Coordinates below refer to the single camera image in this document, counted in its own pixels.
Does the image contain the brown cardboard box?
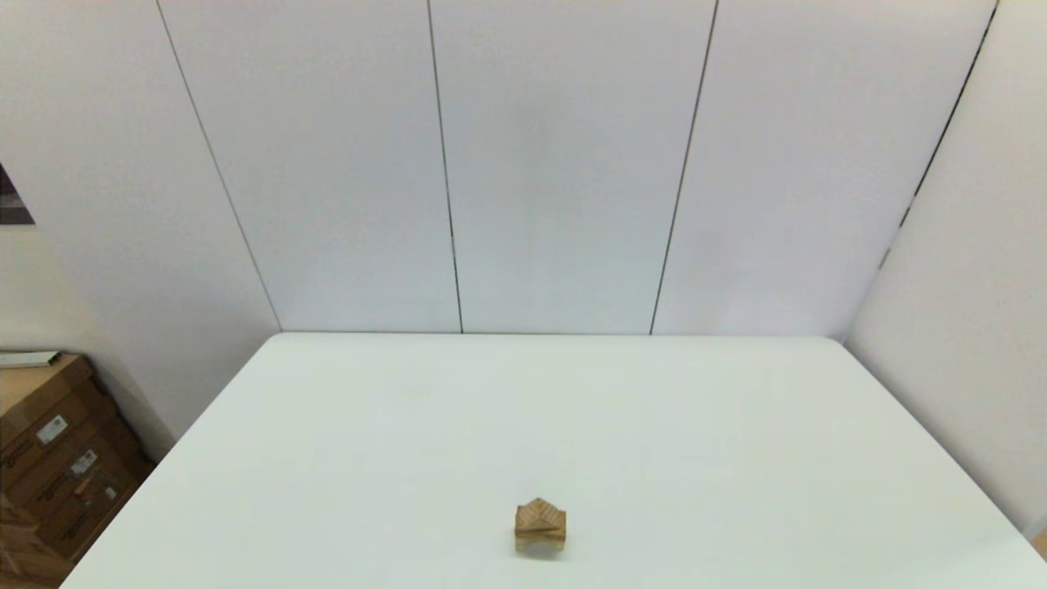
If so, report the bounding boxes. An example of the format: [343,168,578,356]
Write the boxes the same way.
[0,353,107,471]
[25,446,158,565]
[0,401,136,512]

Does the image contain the triangular wooden block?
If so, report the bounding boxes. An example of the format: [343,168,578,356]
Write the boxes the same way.
[516,497,567,531]

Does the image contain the dark wall picture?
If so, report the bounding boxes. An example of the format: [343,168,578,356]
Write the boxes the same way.
[0,162,36,227]

